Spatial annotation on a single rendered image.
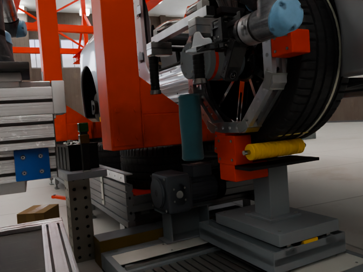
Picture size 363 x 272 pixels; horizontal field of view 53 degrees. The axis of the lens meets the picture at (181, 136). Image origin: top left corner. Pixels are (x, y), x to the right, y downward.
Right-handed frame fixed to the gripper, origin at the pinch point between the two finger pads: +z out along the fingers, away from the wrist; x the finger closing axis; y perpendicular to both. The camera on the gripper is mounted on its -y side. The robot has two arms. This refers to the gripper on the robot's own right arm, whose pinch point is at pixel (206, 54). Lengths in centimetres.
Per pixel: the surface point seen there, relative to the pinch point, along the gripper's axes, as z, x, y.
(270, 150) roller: 6.8, -28.3, -32.1
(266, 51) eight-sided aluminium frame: -3.0, -20.4, 0.8
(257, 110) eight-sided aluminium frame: 3.0, -20.4, -17.5
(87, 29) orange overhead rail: 918, -205, 248
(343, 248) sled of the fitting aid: 2, -57, -73
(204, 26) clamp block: 2.2, -1.6, 9.1
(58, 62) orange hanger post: 263, -4, 43
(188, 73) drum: 21.8, -5.9, -2.3
